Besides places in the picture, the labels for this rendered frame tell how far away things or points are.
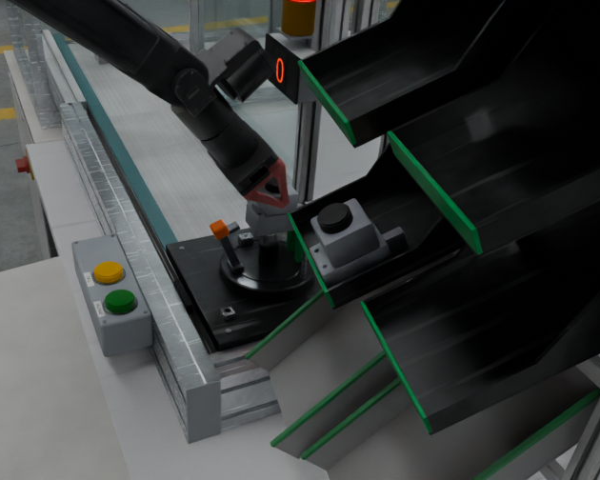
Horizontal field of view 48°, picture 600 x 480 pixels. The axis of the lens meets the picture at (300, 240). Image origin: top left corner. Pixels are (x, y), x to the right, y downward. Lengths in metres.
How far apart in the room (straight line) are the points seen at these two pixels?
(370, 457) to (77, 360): 0.50
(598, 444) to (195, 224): 0.81
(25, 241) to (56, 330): 1.78
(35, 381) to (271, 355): 0.37
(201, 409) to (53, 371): 0.25
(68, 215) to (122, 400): 0.49
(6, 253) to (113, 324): 1.89
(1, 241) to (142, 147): 1.50
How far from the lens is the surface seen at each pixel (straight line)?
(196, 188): 1.30
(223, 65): 0.78
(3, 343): 1.09
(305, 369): 0.77
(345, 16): 1.80
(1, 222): 3.00
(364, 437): 0.70
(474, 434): 0.65
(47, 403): 0.99
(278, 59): 1.07
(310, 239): 0.67
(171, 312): 0.94
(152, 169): 1.37
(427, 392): 0.53
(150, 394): 0.97
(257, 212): 0.91
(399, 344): 0.57
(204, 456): 0.90
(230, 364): 0.86
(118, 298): 0.95
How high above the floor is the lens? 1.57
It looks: 34 degrees down
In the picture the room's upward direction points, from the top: 5 degrees clockwise
